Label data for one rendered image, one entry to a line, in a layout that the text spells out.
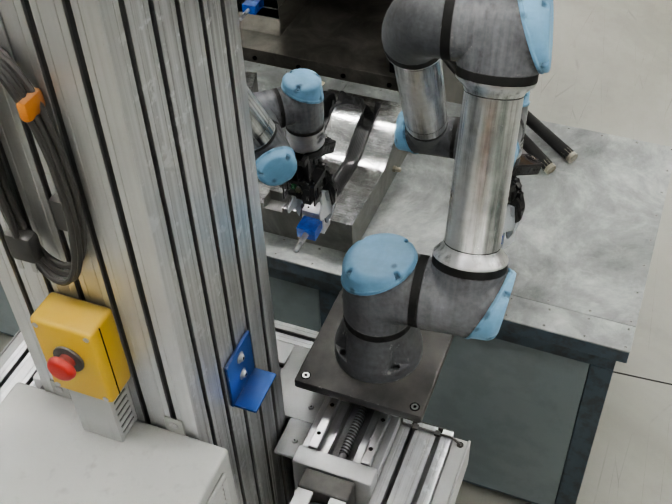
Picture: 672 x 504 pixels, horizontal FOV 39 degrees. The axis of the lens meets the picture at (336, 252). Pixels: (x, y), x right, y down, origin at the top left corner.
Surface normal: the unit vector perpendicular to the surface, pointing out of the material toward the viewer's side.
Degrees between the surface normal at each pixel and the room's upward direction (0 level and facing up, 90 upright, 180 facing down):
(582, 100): 0
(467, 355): 90
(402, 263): 8
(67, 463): 0
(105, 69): 90
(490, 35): 71
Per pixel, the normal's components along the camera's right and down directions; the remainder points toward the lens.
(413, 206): -0.03, -0.71
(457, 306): -0.32, 0.33
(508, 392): -0.37, 0.66
